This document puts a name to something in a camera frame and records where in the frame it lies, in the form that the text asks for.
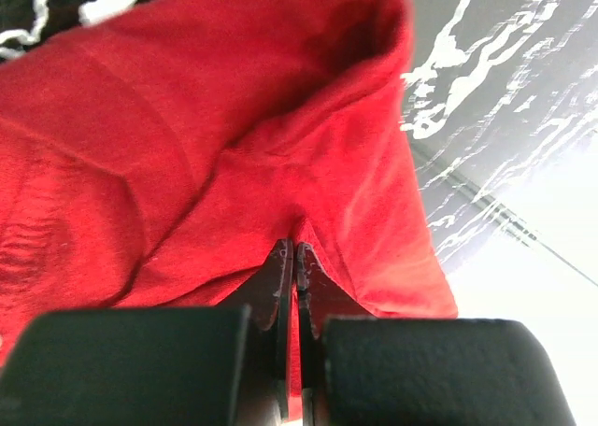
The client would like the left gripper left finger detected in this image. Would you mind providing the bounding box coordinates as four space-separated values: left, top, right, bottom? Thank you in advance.
1 240 293 425

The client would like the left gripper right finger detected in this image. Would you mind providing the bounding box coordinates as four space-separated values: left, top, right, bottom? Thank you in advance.
296 243 575 425

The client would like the red t shirt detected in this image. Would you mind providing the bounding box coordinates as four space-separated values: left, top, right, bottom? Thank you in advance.
0 0 460 422

